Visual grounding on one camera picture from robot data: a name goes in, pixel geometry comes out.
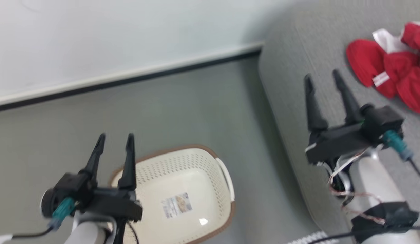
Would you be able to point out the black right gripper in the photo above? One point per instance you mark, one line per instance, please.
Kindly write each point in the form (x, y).
(335, 142)

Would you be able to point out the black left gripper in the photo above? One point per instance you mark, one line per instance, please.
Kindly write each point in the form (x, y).
(111, 203)

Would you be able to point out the red and white garment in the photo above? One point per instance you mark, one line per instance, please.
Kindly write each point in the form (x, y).
(396, 67)

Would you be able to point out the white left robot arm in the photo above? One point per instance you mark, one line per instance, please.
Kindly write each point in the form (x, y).
(86, 234)

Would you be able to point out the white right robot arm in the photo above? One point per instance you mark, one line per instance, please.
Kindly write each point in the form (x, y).
(376, 183)

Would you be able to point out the cream perforated laundry basket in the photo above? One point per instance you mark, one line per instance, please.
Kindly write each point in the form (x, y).
(193, 176)

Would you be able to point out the grey fabric sofa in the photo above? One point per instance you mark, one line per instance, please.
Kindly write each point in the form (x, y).
(298, 84)

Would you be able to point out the paper label sticker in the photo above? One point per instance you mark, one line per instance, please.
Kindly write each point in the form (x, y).
(176, 205)

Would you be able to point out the white and black baseboard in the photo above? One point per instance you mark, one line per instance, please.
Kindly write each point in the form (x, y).
(128, 76)

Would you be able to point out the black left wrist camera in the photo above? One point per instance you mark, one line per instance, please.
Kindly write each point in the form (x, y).
(69, 193)

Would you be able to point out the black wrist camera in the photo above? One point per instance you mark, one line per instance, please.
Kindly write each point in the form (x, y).
(383, 120)
(69, 193)

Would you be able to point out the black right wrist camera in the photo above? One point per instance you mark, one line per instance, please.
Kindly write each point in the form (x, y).
(383, 120)

